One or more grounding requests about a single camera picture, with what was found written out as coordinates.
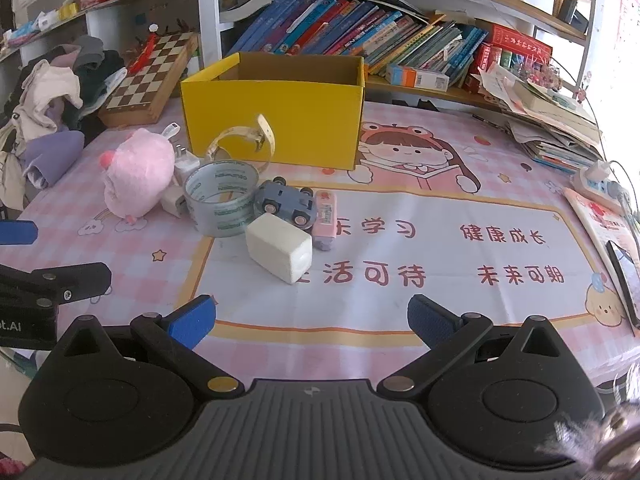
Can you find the row of blue children's books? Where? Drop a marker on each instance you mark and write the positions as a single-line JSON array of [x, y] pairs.
[[350, 25]]

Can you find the small pink plastic case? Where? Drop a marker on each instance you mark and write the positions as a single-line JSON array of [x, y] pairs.
[[325, 220]]

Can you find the cream garment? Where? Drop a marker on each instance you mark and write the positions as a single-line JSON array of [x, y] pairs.
[[50, 85]]

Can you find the wall poster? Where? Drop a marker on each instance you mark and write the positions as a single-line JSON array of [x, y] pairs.
[[631, 10]]

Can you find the white wooden bookshelf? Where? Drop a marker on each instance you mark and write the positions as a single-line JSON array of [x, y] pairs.
[[207, 10]]

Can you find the white power strip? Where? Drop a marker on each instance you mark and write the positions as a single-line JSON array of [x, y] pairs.
[[596, 182]]

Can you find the red tassel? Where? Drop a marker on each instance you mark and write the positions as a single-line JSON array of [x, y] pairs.
[[142, 57]]

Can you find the grey toy car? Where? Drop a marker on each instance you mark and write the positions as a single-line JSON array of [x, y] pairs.
[[285, 199]]

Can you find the black smartphone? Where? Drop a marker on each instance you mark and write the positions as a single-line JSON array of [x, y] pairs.
[[625, 280]]

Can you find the stack of papers and booklets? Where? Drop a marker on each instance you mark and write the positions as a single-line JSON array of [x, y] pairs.
[[550, 110]]

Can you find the small white plug adapter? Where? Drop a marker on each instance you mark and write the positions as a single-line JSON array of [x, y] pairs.
[[189, 166], [174, 202]]

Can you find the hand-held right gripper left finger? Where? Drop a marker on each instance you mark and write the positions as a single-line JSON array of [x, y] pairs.
[[192, 319]]

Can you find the dark garment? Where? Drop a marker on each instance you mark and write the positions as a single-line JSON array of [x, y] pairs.
[[102, 70]]

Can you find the pink printed desktop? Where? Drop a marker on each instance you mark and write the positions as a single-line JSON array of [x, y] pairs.
[[150, 245]]

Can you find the pink plush toy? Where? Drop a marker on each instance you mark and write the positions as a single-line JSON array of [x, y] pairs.
[[135, 172]]

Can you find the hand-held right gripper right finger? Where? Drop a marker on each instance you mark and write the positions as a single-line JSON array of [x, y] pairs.
[[431, 321]]

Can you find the white orange carton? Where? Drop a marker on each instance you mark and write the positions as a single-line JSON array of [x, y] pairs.
[[417, 77]]

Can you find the clear tape roll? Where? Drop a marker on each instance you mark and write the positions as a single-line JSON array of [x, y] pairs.
[[220, 216]]

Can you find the pink white booklet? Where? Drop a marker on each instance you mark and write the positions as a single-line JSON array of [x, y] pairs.
[[595, 220]]

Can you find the red book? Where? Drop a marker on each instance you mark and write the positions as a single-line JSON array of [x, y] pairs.
[[520, 42]]

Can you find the lilac fluffy cloth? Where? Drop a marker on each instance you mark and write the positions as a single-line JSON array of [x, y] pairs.
[[600, 440]]

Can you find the yellow cardboard box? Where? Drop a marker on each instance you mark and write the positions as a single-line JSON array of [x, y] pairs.
[[280, 125]]

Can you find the small black box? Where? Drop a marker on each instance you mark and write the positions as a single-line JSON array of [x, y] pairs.
[[572, 15]]

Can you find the wooden chessboard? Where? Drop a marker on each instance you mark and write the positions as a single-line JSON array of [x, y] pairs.
[[145, 80]]

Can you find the purple cloth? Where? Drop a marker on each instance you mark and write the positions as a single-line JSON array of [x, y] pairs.
[[55, 156]]

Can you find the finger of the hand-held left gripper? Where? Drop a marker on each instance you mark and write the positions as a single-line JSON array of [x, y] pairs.
[[17, 232], [75, 280]]

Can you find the large white charger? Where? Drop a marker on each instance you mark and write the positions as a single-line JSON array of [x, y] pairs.
[[272, 245]]

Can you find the pink flower ornaments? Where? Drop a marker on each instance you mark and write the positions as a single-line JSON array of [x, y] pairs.
[[544, 74]]

